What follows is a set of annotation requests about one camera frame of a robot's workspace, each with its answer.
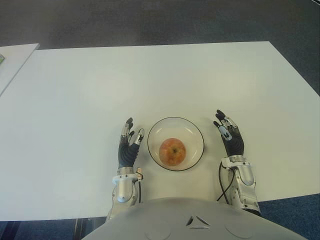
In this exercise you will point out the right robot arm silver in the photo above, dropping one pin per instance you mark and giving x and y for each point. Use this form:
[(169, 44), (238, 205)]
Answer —
[(246, 185)]

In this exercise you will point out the red yellow apple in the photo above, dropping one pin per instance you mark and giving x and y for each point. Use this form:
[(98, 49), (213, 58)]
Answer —
[(172, 151)]

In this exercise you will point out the grey robot torso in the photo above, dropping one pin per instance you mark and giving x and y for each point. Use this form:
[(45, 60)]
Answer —
[(192, 222)]

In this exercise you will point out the left robot hand black silver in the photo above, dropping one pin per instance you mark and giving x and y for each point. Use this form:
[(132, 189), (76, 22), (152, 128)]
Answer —
[(127, 155)]

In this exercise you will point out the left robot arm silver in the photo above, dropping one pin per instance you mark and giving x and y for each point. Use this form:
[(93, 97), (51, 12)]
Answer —
[(123, 190)]

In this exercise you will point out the white plate black rim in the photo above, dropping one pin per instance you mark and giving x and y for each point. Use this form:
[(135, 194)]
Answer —
[(192, 140)]

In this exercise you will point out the small green item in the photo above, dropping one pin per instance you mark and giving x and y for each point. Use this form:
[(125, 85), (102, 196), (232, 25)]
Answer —
[(1, 60)]

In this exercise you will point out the right robot hand black silver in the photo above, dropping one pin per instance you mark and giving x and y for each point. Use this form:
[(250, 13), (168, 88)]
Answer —
[(235, 145)]

